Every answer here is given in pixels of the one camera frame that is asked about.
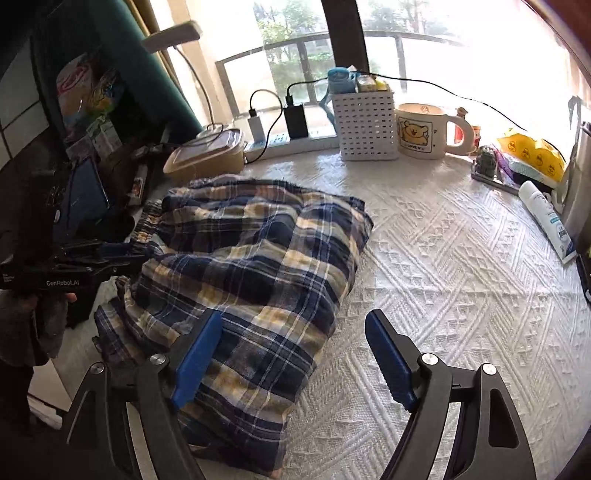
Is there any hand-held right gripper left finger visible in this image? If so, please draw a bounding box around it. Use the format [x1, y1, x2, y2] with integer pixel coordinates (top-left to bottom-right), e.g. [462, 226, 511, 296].
[65, 308, 225, 480]

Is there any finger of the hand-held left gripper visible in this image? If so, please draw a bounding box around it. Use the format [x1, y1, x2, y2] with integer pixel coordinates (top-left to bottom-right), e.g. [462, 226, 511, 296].
[55, 256, 149, 278]
[60, 239, 161, 260]

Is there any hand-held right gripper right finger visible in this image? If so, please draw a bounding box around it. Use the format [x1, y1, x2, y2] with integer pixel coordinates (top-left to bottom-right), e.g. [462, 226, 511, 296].
[365, 309, 539, 480]

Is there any blue yellow plaid shirt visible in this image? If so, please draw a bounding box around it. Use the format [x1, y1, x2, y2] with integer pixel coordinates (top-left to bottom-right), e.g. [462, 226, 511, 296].
[92, 174, 375, 476]

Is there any blue tablet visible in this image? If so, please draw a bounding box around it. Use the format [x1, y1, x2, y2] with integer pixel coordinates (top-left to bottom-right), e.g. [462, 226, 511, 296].
[60, 156, 110, 232]

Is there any small printed box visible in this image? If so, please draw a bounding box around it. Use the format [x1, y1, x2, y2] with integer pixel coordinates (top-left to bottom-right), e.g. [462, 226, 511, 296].
[129, 164, 149, 206]

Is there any white textured tablecloth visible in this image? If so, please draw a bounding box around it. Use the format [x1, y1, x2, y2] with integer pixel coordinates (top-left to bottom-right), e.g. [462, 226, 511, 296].
[28, 148, 591, 480]

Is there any tan lunch box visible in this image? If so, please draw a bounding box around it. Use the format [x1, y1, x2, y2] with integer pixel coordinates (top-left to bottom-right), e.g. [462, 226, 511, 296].
[163, 129, 246, 188]

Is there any teal curtain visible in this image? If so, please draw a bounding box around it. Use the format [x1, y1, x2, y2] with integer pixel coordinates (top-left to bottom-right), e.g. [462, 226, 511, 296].
[106, 0, 204, 134]

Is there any colourful snack packet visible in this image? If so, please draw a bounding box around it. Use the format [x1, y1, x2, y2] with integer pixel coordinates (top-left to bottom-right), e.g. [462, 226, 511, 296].
[55, 53, 125, 134]

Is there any balcony railing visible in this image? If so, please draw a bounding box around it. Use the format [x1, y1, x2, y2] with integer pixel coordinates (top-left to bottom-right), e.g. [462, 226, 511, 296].
[215, 32, 462, 121]

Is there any white power strip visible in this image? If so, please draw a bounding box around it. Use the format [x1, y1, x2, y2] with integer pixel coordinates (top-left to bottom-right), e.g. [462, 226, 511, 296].
[244, 127, 340, 162]

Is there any white tube with blue label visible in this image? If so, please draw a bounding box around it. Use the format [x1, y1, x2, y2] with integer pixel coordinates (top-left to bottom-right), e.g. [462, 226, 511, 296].
[518, 181, 578, 265]

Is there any white desk lamp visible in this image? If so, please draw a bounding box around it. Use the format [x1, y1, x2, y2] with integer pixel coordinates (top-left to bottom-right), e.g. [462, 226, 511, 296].
[142, 21, 232, 144]

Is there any small green ornament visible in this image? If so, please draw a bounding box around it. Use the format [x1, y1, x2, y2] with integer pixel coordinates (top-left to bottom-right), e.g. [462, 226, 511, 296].
[475, 145, 497, 178]

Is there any black charger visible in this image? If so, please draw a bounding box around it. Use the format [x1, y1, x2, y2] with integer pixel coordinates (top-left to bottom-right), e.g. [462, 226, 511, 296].
[284, 104, 309, 139]

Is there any cream cartoon mug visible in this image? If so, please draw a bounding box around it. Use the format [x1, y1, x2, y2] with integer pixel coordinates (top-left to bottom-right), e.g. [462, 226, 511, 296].
[396, 102, 476, 160]

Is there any red can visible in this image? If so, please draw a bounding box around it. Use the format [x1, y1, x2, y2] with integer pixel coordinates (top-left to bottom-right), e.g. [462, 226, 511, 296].
[455, 107, 481, 149]

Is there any white perforated basket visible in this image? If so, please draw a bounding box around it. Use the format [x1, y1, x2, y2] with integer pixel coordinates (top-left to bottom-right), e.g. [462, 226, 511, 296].
[331, 90, 399, 161]

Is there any yellow printed bag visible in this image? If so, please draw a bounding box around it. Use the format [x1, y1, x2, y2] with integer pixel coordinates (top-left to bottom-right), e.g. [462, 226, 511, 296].
[496, 129, 566, 183]

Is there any blue lidded bottle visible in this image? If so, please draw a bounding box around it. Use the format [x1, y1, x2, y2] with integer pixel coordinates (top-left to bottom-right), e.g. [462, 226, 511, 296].
[327, 68, 352, 93]

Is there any short black charger cable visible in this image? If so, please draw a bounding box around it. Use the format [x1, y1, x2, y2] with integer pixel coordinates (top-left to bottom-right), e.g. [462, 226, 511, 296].
[245, 89, 284, 163]

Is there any long black charger cable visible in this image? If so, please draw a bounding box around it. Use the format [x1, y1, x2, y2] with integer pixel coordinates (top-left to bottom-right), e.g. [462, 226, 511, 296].
[286, 74, 527, 134]

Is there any dark window frame post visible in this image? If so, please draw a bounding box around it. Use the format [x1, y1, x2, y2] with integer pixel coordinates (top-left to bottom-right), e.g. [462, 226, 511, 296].
[321, 0, 370, 75]

